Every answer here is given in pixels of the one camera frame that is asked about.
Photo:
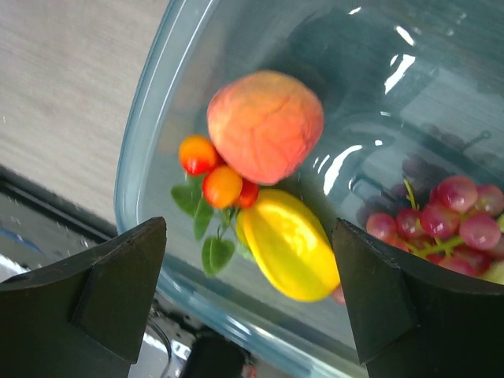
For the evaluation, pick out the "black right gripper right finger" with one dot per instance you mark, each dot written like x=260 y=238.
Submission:
x=411 y=318

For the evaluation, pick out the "cherry tomato sprig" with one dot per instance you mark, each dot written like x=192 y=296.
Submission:
x=213 y=195

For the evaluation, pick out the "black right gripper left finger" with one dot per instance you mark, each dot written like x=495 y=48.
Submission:
x=83 y=316

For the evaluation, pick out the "red grape bunch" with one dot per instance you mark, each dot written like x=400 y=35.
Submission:
x=452 y=229

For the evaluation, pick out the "orange peach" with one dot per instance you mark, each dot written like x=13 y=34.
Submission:
x=265 y=124

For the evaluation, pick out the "white cauliflower with leaves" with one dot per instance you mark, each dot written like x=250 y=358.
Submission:
x=494 y=270

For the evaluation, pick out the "yellow starfruit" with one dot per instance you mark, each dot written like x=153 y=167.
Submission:
x=289 y=245

